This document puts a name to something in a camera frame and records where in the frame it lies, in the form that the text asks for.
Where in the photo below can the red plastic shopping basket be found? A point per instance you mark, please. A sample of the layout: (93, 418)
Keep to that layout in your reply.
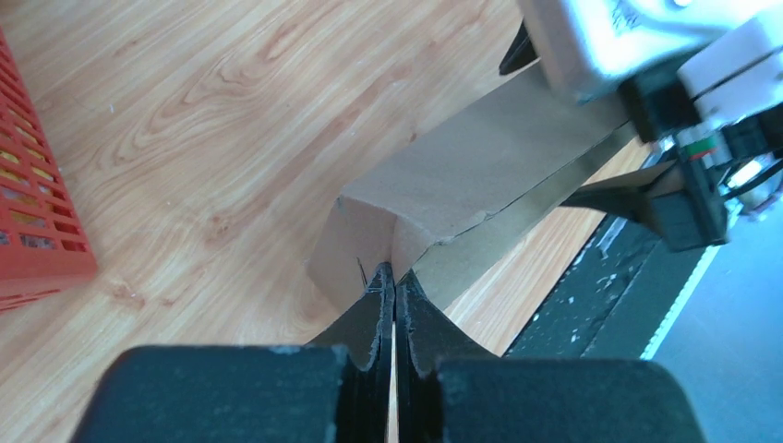
(44, 249)

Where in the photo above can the large brown cardboard box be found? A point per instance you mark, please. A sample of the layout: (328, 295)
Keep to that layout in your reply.
(457, 199)

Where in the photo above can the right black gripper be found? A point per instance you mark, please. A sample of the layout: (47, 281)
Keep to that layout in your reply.
(683, 198)

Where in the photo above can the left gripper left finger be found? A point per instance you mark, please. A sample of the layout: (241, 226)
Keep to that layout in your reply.
(335, 388)

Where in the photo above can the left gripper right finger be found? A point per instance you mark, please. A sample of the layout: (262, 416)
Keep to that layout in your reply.
(451, 389)

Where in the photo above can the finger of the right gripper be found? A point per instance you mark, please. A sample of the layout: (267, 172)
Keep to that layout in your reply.
(520, 54)

